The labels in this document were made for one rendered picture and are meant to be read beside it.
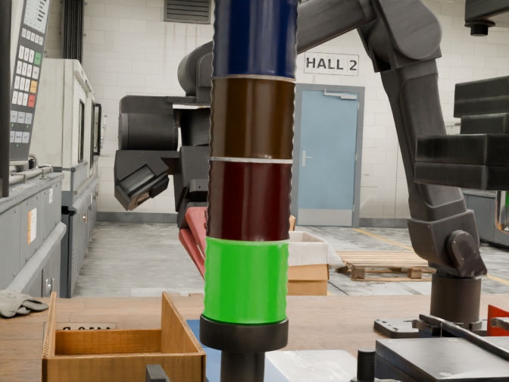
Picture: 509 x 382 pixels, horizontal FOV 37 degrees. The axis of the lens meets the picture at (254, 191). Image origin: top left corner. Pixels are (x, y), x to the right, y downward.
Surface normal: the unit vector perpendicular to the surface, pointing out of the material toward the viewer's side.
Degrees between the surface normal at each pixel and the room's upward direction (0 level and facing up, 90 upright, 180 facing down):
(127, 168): 61
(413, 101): 99
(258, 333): 90
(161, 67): 90
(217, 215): 104
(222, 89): 76
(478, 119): 90
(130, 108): 90
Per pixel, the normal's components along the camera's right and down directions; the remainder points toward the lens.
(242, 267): -0.07, -0.19
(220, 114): -0.65, -0.23
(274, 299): 0.61, 0.31
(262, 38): 0.15, 0.30
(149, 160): 0.22, -0.43
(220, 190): -0.66, 0.26
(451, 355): 0.04, -1.00
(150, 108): 0.25, 0.06
